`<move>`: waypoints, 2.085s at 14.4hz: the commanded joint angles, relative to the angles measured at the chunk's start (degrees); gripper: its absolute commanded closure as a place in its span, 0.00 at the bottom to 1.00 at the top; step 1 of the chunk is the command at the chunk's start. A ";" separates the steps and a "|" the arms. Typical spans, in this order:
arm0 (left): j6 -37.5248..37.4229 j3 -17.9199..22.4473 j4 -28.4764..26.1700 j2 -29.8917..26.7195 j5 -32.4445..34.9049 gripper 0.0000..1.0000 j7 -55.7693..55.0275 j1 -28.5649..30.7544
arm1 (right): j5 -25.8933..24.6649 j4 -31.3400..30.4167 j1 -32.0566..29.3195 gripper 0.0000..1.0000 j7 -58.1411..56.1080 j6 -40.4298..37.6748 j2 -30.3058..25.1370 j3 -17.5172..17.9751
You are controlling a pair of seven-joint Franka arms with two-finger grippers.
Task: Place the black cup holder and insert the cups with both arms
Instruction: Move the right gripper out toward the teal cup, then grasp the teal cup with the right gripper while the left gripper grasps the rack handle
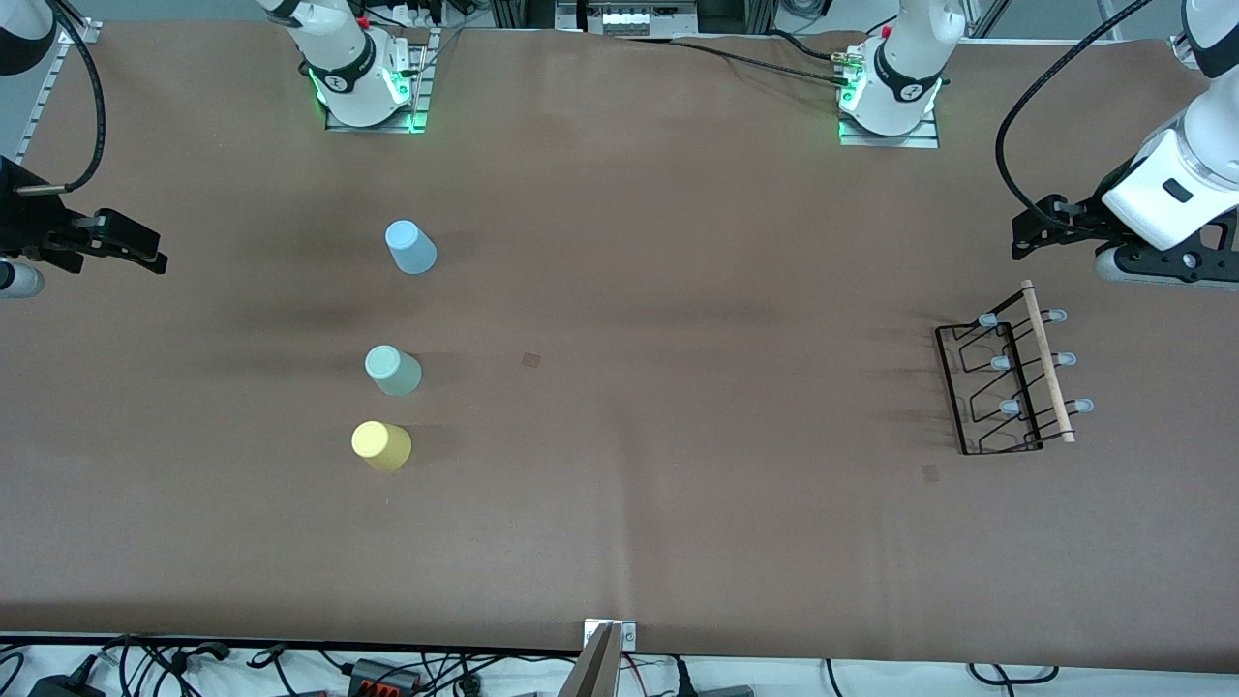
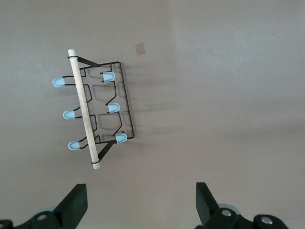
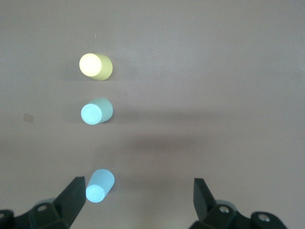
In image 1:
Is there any black wire cup holder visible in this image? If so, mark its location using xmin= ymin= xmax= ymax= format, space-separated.
xmin=935 ymin=281 xmax=1095 ymax=456

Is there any pale green plastic cup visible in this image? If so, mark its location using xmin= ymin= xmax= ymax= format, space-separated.
xmin=365 ymin=345 xmax=423 ymax=397

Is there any pale blue plastic cup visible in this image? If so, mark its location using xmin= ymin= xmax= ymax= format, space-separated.
xmin=385 ymin=220 xmax=438 ymax=275

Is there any yellow plastic cup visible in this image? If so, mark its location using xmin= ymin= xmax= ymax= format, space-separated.
xmin=351 ymin=421 xmax=412 ymax=472

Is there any white power strip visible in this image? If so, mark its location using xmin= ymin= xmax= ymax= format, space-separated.
xmin=368 ymin=0 xmax=448 ymax=30

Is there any brown table cover sheet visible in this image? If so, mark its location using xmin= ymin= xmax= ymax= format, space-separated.
xmin=0 ymin=21 xmax=1239 ymax=674

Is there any black power adapter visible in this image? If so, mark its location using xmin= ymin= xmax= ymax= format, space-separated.
xmin=27 ymin=668 xmax=107 ymax=697

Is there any black orange connector block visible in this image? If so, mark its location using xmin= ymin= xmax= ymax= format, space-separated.
xmin=347 ymin=658 xmax=419 ymax=696

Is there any grey floor plug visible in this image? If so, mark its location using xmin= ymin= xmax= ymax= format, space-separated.
xmin=673 ymin=658 xmax=756 ymax=697

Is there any grey angled beam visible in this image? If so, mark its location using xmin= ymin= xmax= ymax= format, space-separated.
xmin=559 ymin=624 xmax=622 ymax=697

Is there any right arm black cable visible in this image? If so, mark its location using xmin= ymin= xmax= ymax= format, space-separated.
xmin=15 ymin=0 xmax=106 ymax=195

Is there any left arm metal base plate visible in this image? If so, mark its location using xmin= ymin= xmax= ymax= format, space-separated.
xmin=838 ymin=97 xmax=940 ymax=149

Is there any thin black table cable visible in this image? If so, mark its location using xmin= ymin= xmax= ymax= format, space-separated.
xmin=673 ymin=29 xmax=867 ymax=65
xmin=619 ymin=37 xmax=855 ymax=90

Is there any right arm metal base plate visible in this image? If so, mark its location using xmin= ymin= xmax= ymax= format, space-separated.
xmin=324 ymin=27 xmax=433 ymax=134

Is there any tangled black floor cable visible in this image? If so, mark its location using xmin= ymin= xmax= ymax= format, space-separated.
xmin=97 ymin=637 xmax=238 ymax=697

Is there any black looped floor cable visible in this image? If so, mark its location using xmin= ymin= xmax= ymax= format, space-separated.
xmin=968 ymin=664 xmax=1058 ymax=686

